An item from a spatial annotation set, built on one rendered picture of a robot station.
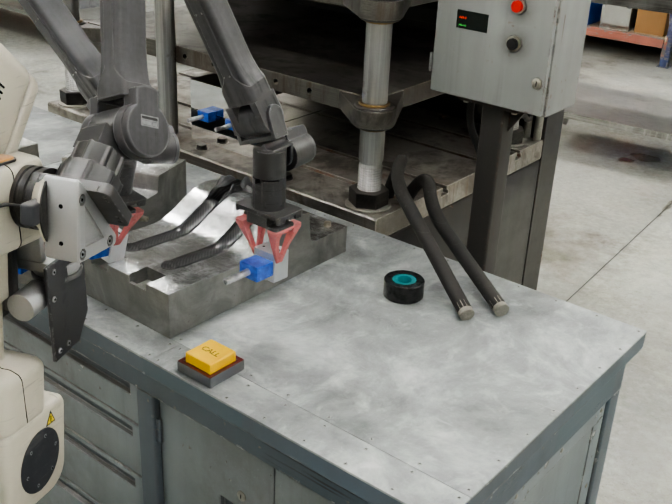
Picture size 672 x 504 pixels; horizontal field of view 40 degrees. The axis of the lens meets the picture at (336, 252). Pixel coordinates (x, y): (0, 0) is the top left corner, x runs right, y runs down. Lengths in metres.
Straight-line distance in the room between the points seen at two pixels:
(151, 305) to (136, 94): 0.50
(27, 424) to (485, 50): 1.25
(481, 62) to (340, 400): 0.93
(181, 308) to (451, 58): 0.90
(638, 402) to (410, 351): 1.57
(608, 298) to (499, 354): 2.07
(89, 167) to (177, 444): 0.70
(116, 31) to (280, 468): 0.74
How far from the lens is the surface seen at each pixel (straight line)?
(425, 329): 1.73
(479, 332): 1.74
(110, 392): 1.89
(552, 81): 2.08
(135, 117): 1.30
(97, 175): 1.25
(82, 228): 1.24
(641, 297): 3.78
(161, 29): 2.67
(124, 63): 1.33
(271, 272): 1.62
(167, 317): 1.66
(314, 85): 2.36
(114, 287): 1.76
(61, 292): 1.45
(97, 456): 2.06
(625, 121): 5.09
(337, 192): 2.35
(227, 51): 1.50
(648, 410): 3.11
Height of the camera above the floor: 1.67
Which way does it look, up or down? 26 degrees down
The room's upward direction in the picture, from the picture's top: 3 degrees clockwise
